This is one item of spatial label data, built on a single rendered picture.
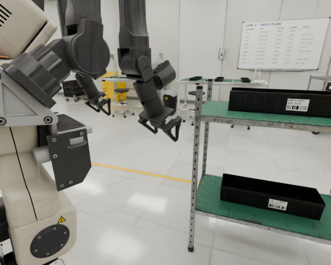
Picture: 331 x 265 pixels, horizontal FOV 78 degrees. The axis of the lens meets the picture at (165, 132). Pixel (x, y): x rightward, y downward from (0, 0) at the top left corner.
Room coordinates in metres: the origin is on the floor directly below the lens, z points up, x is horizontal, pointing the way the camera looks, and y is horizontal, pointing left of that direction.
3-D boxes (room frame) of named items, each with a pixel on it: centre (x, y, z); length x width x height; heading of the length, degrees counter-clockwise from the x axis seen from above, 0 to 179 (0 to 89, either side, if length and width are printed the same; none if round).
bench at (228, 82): (4.56, -1.21, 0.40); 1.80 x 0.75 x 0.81; 71
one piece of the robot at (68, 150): (0.59, 0.35, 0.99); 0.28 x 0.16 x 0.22; 42
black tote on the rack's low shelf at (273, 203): (1.10, -0.65, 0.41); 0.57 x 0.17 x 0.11; 71
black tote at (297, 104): (1.13, -0.66, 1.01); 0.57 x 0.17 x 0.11; 71
